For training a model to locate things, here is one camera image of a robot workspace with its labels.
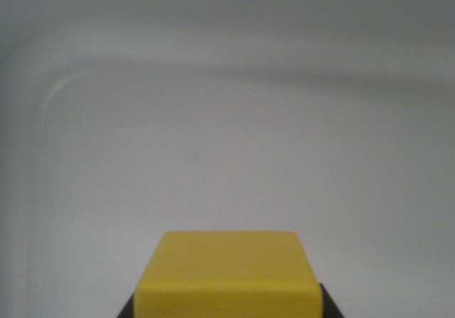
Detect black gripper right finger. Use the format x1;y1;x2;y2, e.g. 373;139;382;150
318;282;346;318

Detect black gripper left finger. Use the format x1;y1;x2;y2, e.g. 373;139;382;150
116;293;137;318

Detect yellow wooden cube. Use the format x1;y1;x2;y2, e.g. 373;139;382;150
134;230;324;318

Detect grey plastic bin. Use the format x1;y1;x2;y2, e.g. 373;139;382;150
0;0;455;318

